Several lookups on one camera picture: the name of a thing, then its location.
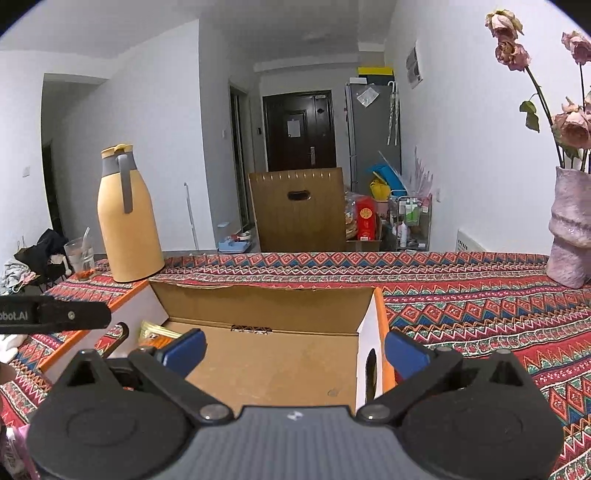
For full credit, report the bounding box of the orange yellow snack bag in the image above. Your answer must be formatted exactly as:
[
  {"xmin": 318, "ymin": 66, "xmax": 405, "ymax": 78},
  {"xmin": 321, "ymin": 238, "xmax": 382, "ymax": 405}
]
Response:
[{"xmin": 138, "ymin": 321, "xmax": 181, "ymax": 349}]

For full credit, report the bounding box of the black chair with clothes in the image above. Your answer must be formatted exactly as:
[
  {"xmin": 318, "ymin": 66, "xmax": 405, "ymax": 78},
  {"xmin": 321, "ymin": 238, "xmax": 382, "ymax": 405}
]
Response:
[{"xmin": 1, "ymin": 229, "xmax": 69, "ymax": 295}]

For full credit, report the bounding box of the orange cardboard snack box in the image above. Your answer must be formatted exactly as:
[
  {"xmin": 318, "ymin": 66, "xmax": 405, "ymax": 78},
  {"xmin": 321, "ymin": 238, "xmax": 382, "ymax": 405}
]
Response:
[{"xmin": 36, "ymin": 279, "xmax": 398, "ymax": 416}]

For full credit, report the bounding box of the patterned red tablecloth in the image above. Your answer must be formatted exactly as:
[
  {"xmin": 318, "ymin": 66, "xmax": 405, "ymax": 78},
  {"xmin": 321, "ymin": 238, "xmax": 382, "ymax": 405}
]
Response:
[{"xmin": 0, "ymin": 250, "xmax": 591, "ymax": 480}]

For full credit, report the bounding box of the glass cup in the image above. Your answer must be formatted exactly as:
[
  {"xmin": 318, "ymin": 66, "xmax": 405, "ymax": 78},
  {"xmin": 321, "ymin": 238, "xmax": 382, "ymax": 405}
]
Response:
[{"xmin": 64, "ymin": 235, "xmax": 95, "ymax": 281}]

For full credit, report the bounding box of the yellow thermos jug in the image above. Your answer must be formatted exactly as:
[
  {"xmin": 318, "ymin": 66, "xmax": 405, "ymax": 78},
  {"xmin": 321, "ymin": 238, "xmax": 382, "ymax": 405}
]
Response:
[{"xmin": 97, "ymin": 144, "xmax": 164, "ymax": 283}]

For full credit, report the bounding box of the red gift box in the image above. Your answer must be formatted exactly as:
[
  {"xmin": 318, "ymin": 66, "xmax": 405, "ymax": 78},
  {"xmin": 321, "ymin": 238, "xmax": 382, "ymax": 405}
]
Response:
[{"xmin": 356, "ymin": 196, "xmax": 377, "ymax": 241}]

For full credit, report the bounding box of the pink ceramic vase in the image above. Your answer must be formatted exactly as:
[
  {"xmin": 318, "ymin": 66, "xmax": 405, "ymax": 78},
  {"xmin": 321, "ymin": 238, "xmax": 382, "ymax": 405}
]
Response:
[{"xmin": 546, "ymin": 167, "xmax": 591, "ymax": 289}]

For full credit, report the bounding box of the brown cardboard box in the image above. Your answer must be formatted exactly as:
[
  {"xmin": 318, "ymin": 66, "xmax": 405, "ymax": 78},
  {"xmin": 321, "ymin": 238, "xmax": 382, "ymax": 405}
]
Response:
[{"xmin": 249, "ymin": 168, "xmax": 346, "ymax": 253}]

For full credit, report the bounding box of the grey refrigerator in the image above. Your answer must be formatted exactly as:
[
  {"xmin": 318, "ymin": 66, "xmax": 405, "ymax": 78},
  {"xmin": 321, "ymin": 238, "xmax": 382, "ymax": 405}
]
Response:
[{"xmin": 345, "ymin": 83, "xmax": 402, "ymax": 195}]

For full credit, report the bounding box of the dark entrance door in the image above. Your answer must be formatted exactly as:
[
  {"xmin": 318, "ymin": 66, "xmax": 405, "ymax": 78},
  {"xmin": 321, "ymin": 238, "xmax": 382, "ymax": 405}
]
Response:
[{"xmin": 263, "ymin": 91, "xmax": 337, "ymax": 172}]

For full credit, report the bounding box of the dried pink rose bouquet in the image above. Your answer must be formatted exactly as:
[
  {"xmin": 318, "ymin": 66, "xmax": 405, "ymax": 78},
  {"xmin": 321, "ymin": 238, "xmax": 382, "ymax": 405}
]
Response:
[{"xmin": 484, "ymin": 8, "xmax": 590, "ymax": 174}]

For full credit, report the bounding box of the wire storage rack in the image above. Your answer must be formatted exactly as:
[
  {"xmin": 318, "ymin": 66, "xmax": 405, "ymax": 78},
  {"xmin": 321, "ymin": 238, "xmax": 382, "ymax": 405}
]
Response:
[{"xmin": 389, "ymin": 195, "xmax": 433, "ymax": 252}]

